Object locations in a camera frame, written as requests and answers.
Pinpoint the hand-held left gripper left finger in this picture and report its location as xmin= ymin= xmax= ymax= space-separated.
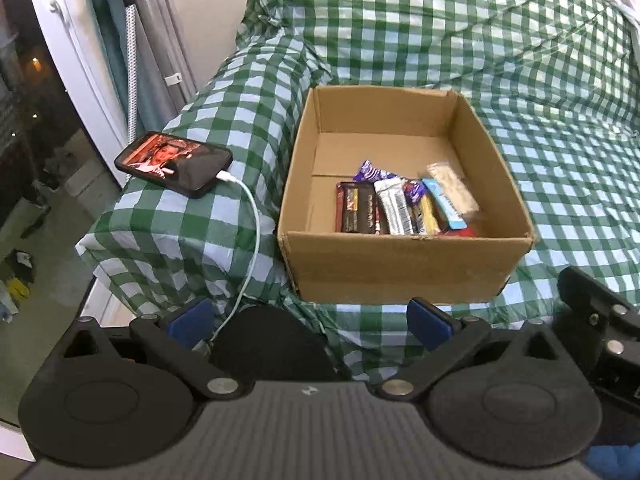
xmin=60 ymin=297 xmax=248 ymax=402

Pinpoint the black and white braided cord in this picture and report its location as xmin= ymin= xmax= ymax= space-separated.
xmin=112 ymin=0 xmax=142 ymax=146

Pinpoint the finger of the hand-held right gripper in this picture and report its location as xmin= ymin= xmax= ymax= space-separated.
xmin=557 ymin=266 xmax=640 ymax=356

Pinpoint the white charging cable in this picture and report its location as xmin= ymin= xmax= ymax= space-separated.
xmin=210 ymin=170 xmax=261 ymax=346

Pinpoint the grey curtain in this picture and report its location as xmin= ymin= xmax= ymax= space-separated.
xmin=82 ymin=0 xmax=198 ymax=141

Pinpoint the purple snack wrapper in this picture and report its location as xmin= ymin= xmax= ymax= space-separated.
xmin=402 ymin=180 xmax=428 ymax=233
xmin=352 ymin=160 xmax=398 ymax=183

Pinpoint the silver white snack bar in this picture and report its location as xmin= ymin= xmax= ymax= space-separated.
xmin=374 ymin=177 xmax=417 ymax=236

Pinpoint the blue clothing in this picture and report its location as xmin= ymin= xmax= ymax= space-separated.
xmin=585 ymin=447 xmax=640 ymax=480

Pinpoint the green checkered cloth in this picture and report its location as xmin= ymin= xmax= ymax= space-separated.
xmin=75 ymin=0 xmax=640 ymax=381

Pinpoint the black snack packet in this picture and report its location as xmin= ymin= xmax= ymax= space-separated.
xmin=341 ymin=181 xmax=390 ymax=235

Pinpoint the cardboard box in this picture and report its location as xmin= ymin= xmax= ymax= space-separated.
xmin=277 ymin=85 xmax=536 ymax=306

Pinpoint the beige nougat packet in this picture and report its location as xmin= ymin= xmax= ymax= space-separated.
xmin=426 ymin=160 xmax=481 ymax=213

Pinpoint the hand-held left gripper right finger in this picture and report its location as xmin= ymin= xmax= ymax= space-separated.
xmin=374 ymin=299 xmax=568 ymax=403

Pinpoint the white window frame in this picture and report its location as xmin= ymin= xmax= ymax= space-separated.
xmin=22 ymin=0 xmax=131 ymax=186

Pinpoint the black smartphone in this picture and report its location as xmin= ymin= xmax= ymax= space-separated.
xmin=114 ymin=131 xmax=233 ymax=198

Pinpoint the yellow snack bar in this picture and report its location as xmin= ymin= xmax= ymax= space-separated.
xmin=417 ymin=195 xmax=442 ymax=236

